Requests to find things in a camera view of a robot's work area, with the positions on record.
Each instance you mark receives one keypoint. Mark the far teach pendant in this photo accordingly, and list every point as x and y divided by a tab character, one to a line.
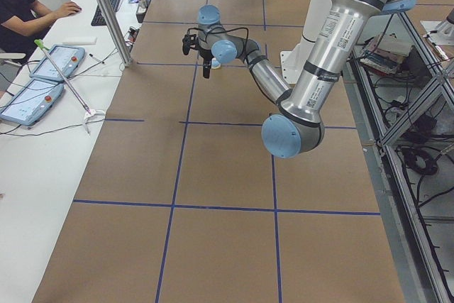
66	57

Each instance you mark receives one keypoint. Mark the person in black shirt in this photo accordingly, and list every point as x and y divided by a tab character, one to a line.
25	21

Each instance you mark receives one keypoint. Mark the blue white bell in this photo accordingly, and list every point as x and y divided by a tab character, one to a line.
215	64

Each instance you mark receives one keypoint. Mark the silver metal cup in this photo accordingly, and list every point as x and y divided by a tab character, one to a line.
142	6

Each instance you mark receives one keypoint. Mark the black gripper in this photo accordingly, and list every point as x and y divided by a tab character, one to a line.
206	54

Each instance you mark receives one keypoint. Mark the black marker pen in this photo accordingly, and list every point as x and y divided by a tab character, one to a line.
98	60

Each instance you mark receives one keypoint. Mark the orange black connector box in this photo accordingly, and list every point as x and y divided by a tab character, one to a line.
132	34

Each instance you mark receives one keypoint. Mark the aluminium frame post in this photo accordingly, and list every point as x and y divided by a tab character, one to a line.
115	31

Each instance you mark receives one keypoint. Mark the white flat block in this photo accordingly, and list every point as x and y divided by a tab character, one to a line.
80	40

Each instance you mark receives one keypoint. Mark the stack of books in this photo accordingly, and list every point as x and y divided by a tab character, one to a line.
387	56

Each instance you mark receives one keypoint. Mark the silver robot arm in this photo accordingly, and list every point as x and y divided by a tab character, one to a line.
298	126

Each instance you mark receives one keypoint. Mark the white camera post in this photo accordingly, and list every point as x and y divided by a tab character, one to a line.
292	62

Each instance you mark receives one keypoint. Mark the near teach pendant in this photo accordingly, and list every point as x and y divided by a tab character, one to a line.
31	103

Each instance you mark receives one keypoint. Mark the teach pendant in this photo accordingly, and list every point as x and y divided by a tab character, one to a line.
31	103
66	57

